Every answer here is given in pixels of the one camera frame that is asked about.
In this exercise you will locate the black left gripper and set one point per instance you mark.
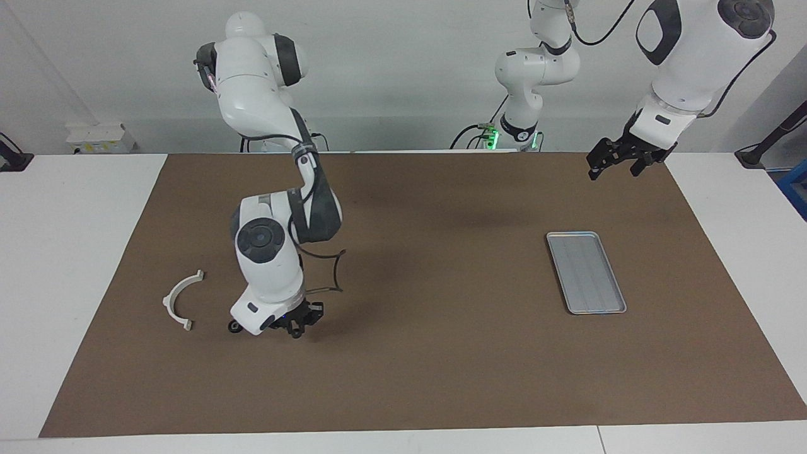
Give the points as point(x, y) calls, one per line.
point(643, 148)

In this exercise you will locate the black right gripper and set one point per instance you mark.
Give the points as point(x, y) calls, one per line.
point(304, 312)

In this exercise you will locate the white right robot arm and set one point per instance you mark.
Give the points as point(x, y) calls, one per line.
point(268, 265)

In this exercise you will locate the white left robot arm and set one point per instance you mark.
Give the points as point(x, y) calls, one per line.
point(687, 57)

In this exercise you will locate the silver metal tray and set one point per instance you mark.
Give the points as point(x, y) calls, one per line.
point(587, 274)

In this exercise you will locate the black angled stand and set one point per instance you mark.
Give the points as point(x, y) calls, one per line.
point(772, 135)

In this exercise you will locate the blue plastic bin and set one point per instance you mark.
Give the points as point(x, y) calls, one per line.
point(795, 189)

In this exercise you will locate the brown table mat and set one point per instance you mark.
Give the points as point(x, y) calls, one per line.
point(441, 378)

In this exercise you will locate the white power strip box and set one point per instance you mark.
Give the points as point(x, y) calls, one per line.
point(101, 139)

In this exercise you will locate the black desk clamp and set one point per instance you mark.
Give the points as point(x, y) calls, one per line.
point(12, 157)

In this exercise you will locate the white curved plastic bracket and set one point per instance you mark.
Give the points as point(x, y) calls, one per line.
point(171, 304)

